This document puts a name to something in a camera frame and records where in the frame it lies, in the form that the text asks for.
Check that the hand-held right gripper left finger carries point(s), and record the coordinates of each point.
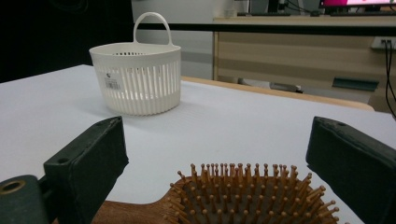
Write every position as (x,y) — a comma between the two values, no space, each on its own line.
(90,161)

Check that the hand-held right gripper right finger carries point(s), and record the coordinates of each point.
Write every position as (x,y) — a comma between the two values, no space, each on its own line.
(358,165)

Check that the white slotted plastic basket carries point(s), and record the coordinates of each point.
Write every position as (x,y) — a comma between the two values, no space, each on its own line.
(140,90)

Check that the wooden paddle hairbrush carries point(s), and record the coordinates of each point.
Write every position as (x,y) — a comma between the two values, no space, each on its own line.
(236,202)

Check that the light wooden table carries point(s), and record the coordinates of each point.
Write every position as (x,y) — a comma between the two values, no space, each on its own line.
(280,93)

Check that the white table cover sheet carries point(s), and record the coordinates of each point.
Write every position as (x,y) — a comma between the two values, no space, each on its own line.
(218,133)

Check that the black curtain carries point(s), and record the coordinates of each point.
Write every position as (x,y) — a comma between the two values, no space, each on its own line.
(46,37)

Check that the light wooden desk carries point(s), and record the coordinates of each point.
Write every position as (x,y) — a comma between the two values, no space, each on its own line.
(280,56)

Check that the computer monitor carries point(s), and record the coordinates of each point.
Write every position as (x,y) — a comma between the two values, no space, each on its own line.
(358,2)

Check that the black keyboard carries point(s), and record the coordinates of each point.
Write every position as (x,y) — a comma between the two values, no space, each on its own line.
(264,14)

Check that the white wall power socket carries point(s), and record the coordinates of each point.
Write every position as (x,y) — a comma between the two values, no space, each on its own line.
(378,43)

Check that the black horizontal frame bar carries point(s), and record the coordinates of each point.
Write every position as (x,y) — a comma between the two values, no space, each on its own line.
(264,29)

